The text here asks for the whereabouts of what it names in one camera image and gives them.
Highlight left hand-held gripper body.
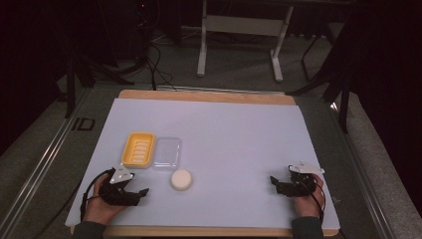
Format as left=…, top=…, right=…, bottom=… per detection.
left=99, top=163, right=136, bottom=207

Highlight black tripod stand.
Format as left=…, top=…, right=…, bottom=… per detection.
left=286, top=66, right=353, bottom=134
left=56, top=43, right=135, bottom=120

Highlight white table mat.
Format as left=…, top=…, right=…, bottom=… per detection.
left=64, top=97, right=341, bottom=231

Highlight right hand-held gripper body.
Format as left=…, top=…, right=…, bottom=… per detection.
left=284, top=160, right=326, bottom=198

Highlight aluminium floor rail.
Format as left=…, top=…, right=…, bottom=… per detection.
left=0, top=87, right=95, bottom=239
left=326, top=101, right=397, bottom=239

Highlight wooden table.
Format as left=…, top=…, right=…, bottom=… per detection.
left=69, top=89, right=340, bottom=239

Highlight person's left hand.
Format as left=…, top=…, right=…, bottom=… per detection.
left=82, top=173, right=128, bottom=227

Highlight yellow soap dish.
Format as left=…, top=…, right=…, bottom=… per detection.
left=120, top=131, right=156, bottom=169

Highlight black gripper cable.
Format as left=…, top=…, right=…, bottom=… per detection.
left=79, top=168, right=114, bottom=223
left=308, top=179, right=327, bottom=223

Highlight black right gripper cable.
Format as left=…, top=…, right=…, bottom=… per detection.
left=308, top=179, right=327, bottom=223

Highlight white metal stand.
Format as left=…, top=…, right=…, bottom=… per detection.
left=196, top=0, right=296, bottom=84

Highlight black floor cable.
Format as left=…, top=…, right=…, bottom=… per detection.
left=144, top=39, right=178, bottom=92

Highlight person's right hand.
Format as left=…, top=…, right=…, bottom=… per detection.
left=292, top=174, right=325, bottom=221

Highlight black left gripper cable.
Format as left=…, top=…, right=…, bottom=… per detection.
left=79, top=168, right=114, bottom=223

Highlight clear plastic container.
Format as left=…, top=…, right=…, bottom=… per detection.
left=152, top=136, right=183, bottom=171

